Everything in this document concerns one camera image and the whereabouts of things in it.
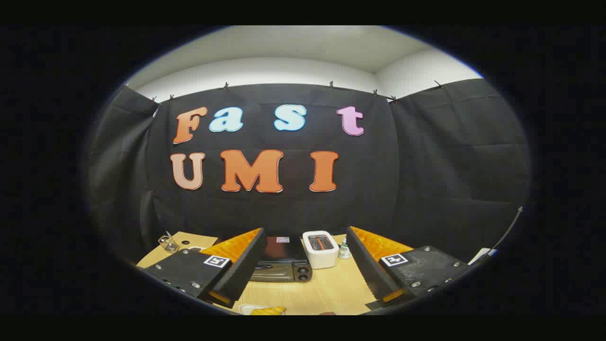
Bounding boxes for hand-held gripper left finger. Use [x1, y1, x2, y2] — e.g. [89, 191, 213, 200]
[137, 227, 269, 309]

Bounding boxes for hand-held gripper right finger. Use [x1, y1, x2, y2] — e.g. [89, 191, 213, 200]
[346, 226, 474, 311]

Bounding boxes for black toaster oven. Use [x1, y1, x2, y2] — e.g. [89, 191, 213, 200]
[250, 235, 313, 283]

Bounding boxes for white pop-up toaster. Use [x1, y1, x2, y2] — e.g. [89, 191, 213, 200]
[302, 231, 339, 269]

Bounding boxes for wire mesh basket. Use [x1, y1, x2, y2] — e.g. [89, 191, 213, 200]
[159, 231, 179, 253]

